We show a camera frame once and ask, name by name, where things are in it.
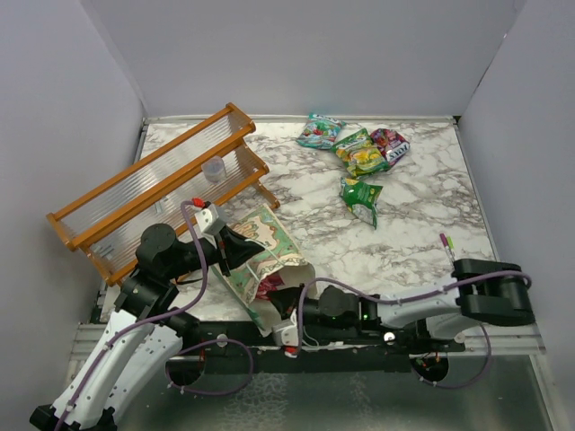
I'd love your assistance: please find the green paper gift bag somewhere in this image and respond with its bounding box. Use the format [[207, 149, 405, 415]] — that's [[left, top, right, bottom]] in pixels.
[[212, 204, 315, 337]]

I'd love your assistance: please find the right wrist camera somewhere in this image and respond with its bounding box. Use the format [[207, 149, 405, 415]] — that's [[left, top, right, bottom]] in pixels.
[[272, 310, 301, 358]]

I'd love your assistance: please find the dark green snack packet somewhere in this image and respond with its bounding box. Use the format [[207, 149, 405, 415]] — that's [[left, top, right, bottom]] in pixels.
[[340, 178, 383, 229]]

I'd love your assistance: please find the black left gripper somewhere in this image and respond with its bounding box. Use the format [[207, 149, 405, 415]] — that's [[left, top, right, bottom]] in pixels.
[[166, 223, 266, 279]]

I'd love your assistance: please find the pink purple snack packet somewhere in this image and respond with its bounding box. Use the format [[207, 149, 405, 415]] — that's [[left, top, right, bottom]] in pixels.
[[370, 128, 411, 167]]

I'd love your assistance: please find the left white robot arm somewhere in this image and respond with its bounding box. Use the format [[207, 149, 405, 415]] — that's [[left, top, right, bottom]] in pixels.
[[30, 224, 265, 430]]

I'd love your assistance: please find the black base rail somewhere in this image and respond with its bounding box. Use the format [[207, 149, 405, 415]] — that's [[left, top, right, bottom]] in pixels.
[[181, 321, 464, 375]]

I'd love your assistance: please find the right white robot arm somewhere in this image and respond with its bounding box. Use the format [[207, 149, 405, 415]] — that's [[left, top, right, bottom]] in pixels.
[[267, 259, 535, 351]]

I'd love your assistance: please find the colourful pen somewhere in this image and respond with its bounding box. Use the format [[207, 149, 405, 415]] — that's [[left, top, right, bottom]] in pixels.
[[439, 233, 456, 262]]

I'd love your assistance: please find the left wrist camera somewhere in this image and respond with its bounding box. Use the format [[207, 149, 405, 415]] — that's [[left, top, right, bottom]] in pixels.
[[191, 198, 227, 237]]

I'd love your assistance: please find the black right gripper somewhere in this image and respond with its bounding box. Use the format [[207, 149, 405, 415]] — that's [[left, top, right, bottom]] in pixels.
[[267, 283, 352, 330]]

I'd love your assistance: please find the orange wooden rack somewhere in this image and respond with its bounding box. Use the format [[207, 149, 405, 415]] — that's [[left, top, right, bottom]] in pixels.
[[46, 103, 280, 286]]

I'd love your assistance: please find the teal snack packet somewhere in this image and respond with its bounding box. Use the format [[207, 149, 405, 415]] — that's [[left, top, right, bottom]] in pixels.
[[296, 113, 346, 150]]

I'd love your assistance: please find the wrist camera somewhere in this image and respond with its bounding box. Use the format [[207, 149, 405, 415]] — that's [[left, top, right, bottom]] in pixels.
[[272, 310, 301, 358], [191, 198, 227, 237]]

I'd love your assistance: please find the small clear plastic cup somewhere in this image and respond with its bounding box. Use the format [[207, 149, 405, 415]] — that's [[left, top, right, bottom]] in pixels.
[[201, 156, 226, 184]]

